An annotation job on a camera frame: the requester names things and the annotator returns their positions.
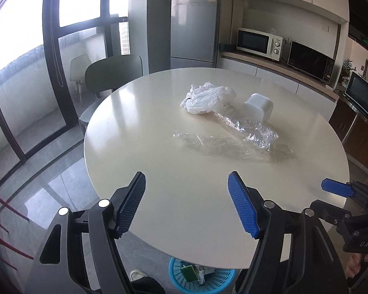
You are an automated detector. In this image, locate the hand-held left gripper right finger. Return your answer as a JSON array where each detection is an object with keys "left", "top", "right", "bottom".
[{"left": 227, "top": 171, "right": 347, "bottom": 294}]

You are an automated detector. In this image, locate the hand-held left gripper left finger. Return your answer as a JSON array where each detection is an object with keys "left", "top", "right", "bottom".
[{"left": 32, "top": 171, "right": 147, "bottom": 294}]

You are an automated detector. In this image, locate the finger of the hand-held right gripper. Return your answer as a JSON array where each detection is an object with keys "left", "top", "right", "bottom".
[
  {"left": 321, "top": 178, "right": 368, "bottom": 212},
  {"left": 310, "top": 200, "right": 353, "bottom": 227}
]

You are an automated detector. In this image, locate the clear plastic wrapper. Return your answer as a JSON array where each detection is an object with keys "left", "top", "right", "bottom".
[{"left": 172, "top": 112, "right": 295, "bottom": 161}]

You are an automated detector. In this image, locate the pale packaging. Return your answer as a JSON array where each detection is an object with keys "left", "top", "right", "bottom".
[{"left": 196, "top": 266, "right": 217, "bottom": 284}]

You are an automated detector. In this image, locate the blue plastic mesh basket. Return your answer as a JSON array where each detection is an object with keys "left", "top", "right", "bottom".
[{"left": 169, "top": 257, "right": 237, "bottom": 293}]

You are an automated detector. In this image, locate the green packet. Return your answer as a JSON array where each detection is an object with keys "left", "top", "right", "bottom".
[{"left": 180, "top": 265, "right": 197, "bottom": 282}]

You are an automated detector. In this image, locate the white plastic container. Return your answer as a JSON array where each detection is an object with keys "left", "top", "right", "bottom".
[{"left": 243, "top": 93, "right": 274, "bottom": 121}]

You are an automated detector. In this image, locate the person's right hand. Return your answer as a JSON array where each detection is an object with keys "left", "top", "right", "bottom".
[{"left": 346, "top": 253, "right": 365, "bottom": 279}]

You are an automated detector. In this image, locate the dark wooden counter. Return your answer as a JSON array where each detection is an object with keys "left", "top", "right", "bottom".
[{"left": 328, "top": 92, "right": 368, "bottom": 172}]

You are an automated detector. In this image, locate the person's left white shoe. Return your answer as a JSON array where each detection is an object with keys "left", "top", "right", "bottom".
[{"left": 130, "top": 269, "right": 148, "bottom": 282}]

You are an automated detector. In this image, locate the person's left leg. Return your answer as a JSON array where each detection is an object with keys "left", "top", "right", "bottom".
[{"left": 132, "top": 277, "right": 166, "bottom": 294}]

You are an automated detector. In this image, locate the round cream table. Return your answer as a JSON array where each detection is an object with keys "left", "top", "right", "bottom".
[{"left": 84, "top": 68, "right": 351, "bottom": 270}]

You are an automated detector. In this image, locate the white plastic bag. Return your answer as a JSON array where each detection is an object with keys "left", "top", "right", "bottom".
[{"left": 180, "top": 82, "right": 237, "bottom": 116}]

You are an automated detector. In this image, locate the green potted plant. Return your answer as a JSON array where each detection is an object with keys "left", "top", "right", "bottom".
[{"left": 337, "top": 58, "right": 356, "bottom": 88}]

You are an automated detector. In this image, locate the white kitchen counter cabinet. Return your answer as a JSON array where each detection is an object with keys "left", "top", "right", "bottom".
[{"left": 216, "top": 50, "right": 339, "bottom": 120}]

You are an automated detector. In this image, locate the green chair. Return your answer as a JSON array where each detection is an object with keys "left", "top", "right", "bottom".
[{"left": 79, "top": 55, "right": 144, "bottom": 129}]

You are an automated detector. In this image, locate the white chair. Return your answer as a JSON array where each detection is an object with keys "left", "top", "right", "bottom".
[{"left": 70, "top": 54, "right": 91, "bottom": 105}]

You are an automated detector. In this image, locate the white microwave with dials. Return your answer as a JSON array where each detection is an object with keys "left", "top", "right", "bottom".
[{"left": 236, "top": 27, "right": 283, "bottom": 62}]

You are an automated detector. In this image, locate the silver refrigerator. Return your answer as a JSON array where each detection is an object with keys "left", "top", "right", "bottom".
[{"left": 171, "top": 0, "right": 221, "bottom": 68}]

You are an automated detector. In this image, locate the black framed glass door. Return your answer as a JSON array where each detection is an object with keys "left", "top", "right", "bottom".
[{"left": 0, "top": 0, "right": 131, "bottom": 187}]

